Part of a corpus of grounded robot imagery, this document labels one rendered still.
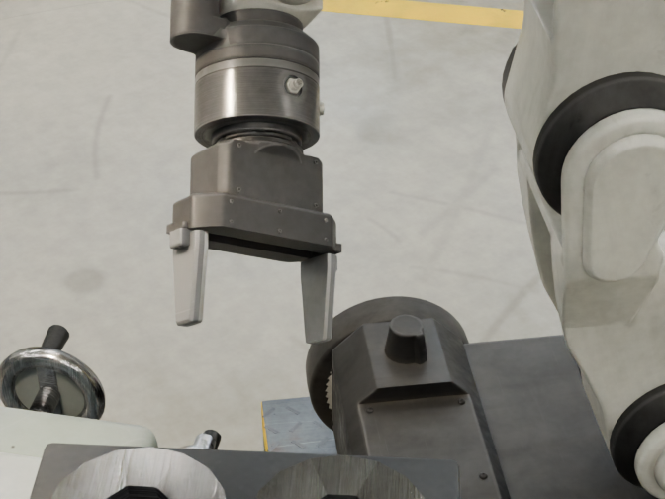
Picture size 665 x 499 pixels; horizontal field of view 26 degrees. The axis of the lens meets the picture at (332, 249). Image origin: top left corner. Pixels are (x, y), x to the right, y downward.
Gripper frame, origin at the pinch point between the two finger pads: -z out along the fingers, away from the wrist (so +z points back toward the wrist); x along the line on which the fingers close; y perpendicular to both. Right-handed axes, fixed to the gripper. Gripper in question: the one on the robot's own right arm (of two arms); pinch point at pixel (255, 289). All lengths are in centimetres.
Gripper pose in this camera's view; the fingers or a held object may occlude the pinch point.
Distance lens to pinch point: 98.2
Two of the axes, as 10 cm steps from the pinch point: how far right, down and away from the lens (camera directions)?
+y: 6.1, -2.1, -7.7
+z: -0.1, -9.7, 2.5
